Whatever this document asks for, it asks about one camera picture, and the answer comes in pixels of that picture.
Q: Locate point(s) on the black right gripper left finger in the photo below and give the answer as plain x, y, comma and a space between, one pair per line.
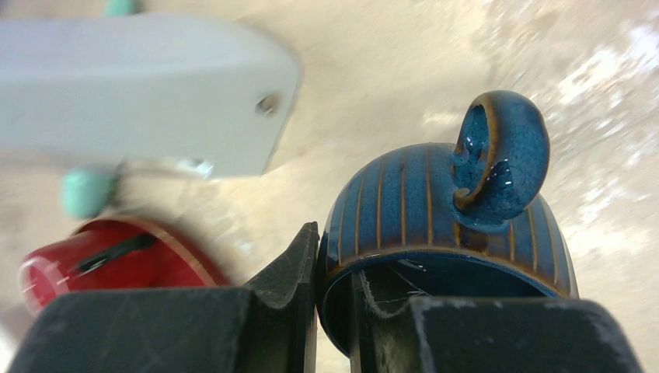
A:
266, 325

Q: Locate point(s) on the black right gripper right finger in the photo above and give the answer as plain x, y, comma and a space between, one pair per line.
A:
393, 331

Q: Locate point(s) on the blue striped mug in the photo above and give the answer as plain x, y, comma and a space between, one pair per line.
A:
460, 220

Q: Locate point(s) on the red mug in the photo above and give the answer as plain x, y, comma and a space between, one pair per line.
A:
115, 252

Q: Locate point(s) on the white metronome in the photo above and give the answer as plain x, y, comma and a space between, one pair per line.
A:
177, 92

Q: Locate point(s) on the teal recorder flute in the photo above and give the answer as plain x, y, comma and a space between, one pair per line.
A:
87, 192

